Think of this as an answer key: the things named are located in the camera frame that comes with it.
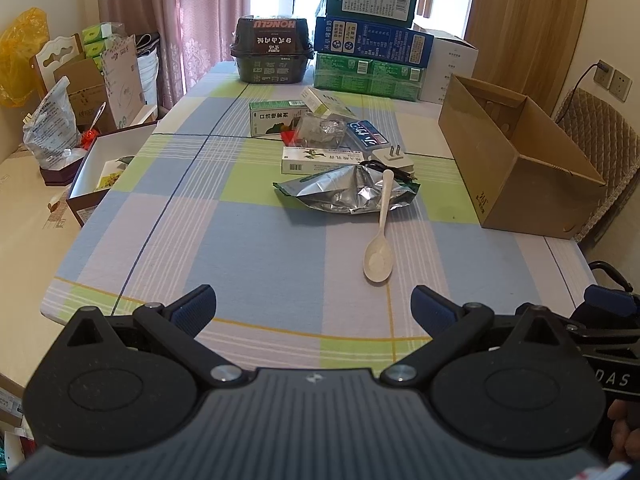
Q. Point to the white plastic bag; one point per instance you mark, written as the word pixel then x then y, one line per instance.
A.
pixel 50 125

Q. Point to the long white green box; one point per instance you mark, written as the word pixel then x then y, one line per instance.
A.
pixel 310 160

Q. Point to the blue carton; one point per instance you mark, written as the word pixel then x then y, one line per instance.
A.
pixel 380 42

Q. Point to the chair with quilted cover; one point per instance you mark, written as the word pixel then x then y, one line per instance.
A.
pixel 600 130

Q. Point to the black instant meal box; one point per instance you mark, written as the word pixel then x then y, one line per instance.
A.
pixel 272 45

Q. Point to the empty wall socket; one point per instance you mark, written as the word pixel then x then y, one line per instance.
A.
pixel 621 86

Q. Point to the open gift box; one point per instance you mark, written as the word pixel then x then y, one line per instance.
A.
pixel 125 145

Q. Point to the cardboard box with white cutout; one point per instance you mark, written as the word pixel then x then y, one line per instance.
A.
pixel 80 85

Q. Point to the small red object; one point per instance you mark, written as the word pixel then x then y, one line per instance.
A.
pixel 90 138

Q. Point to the brown curtain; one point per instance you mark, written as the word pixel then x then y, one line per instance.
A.
pixel 525 25

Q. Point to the plain white box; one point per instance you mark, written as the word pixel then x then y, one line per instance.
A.
pixel 450 70

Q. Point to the wall socket with plug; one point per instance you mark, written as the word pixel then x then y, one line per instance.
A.
pixel 603 74

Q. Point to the person's right hand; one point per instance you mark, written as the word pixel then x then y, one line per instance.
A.
pixel 624 430

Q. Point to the dark red box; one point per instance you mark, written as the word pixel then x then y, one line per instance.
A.
pixel 57 176

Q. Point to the pink curtain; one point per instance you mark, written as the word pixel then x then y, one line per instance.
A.
pixel 175 10

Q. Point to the yellow plastic bag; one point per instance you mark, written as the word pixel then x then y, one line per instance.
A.
pixel 20 55

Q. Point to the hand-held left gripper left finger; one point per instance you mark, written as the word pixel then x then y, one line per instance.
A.
pixel 196 306

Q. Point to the green white spray box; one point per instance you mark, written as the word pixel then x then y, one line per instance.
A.
pixel 272 120

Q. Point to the light green tissue packs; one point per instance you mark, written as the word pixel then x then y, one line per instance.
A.
pixel 95 37

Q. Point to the green tissue multipack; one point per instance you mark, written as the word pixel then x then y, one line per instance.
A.
pixel 370 77

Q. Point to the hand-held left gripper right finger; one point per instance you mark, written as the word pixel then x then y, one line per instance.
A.
pixel 430 307

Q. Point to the red snack packet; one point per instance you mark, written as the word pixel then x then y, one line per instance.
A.
pixel 287 136

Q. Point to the white power adapter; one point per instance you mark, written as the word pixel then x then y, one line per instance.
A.
pixel 395 160

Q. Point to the white green medicine box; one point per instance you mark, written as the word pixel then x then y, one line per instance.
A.
pixel 322 100

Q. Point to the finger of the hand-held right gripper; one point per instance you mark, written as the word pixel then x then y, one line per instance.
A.
pixel 606 266
pixel 611 301

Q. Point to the white plastic spoon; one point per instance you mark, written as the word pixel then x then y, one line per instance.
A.
pixel 377 260

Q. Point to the clear plastic package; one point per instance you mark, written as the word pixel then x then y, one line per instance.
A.
pixel 320 130

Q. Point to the clear box with blue label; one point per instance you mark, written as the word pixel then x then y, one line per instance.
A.
pixel 367 135

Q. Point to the silver foil bag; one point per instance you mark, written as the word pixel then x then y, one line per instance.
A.
pixel 330 190

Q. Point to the beige side table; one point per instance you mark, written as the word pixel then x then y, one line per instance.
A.
pixel 30 270

